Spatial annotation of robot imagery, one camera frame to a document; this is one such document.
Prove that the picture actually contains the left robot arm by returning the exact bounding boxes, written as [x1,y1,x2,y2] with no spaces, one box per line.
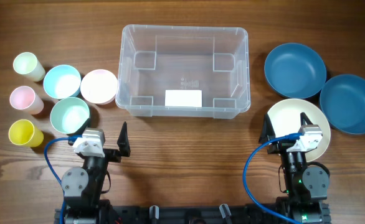
[54,123,130,224]

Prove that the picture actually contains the left blue cable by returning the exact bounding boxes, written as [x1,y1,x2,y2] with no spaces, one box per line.
[43,134,83,224]

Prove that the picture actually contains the light blue plastic bowl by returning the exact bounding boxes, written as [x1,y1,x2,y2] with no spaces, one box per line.
[43,65,82,100]

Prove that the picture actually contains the right blue cable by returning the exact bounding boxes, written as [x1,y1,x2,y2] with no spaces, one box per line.
[242,133,304,224]

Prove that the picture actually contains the mint green plastic bowl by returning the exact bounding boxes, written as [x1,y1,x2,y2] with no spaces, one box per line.
[50,97,90,134]

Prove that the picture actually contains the dark blue plate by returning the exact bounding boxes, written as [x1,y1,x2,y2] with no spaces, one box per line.
[320,74,365,134]
[264,43,327,99]

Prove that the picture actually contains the cream plate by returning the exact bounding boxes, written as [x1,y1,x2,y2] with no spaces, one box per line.
[267,98,331,161]

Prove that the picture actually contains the pink plastic cup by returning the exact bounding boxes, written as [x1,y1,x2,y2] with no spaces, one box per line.
[9,86,44,114]

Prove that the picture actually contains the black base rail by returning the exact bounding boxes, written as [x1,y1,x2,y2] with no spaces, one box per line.
[54,203,331,224]

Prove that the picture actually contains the yellow plastic cup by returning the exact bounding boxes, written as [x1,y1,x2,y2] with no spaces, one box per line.
[8,119,44,147]

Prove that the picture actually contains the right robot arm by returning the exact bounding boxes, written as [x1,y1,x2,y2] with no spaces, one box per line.
[259,112,331,223]

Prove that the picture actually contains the pale green plastic cup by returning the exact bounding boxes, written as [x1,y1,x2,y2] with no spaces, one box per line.
[12,52,45,82]

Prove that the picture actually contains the blue cable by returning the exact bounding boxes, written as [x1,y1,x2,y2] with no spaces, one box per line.
[43,134,83,224]
[242,133,304,224]

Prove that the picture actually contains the pink plastic bowl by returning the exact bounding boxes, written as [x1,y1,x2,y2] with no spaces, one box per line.
[80,69,118,105]

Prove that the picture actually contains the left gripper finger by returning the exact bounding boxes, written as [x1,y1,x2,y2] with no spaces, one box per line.
[117,121,131,157]
[82,118,91,131]

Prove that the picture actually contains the clear plastic storage container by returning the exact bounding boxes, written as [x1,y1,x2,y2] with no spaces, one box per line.
[115,24,251,119]

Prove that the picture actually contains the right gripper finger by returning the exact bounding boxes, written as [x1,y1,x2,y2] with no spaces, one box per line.
[258,113,275,144]
[300,112,312,126]

